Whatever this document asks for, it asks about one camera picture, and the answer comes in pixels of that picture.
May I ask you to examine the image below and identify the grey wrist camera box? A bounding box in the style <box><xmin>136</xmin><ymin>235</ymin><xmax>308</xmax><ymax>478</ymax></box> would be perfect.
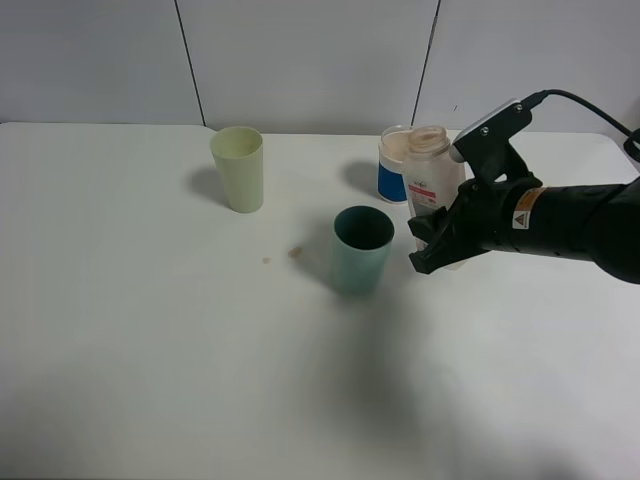
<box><xmin>449</xmin><ymin>100</ymin><xmax>533</xmax><ymax>185</ymax></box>

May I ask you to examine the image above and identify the clear plastic drink bottle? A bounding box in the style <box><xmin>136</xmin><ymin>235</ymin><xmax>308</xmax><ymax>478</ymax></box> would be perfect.
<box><xmin>402</xmin><ymin>124</ymin><xmax>471</xmax><ymax>271</ymax></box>

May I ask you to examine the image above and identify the pale yellow-green plastic cup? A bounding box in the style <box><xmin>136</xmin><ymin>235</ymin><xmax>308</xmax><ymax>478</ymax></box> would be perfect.
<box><xmin>210</xmin><ymin>126</ymin><xmax>264</xmax><ymax>213</ymax></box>

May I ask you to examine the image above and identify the black camera cable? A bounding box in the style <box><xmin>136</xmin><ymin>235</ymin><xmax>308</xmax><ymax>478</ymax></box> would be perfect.
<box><xmin>529</xmin><ymin>89</ymin><xmax>640</xmax><ymax>164</ymax></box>

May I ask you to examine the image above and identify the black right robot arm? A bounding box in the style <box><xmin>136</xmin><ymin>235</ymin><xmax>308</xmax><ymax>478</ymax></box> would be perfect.
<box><xmin>408</xmin><ymin>177</ymin><xmax>639</xmax><ymax>284</ymax></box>

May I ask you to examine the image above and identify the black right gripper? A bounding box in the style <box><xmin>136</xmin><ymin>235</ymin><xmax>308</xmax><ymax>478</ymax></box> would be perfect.
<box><xmin>408</xmin><ymin>177</ymin><xmax>545</xmax><ymax>274</ymax></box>

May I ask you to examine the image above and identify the clear cup with blue sleeve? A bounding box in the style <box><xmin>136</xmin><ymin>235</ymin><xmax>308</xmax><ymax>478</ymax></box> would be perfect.
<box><xmin>377</xmin><ymin>125</ymin><xmax>413</xmax><ymax>204</ymax></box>

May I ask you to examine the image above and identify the teal green plastic cup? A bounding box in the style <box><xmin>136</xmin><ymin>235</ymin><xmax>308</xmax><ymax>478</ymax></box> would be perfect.
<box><xmin>330</xmin><ymin>205</ymin><xmax>395</xmax><ymax>295</ymax></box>

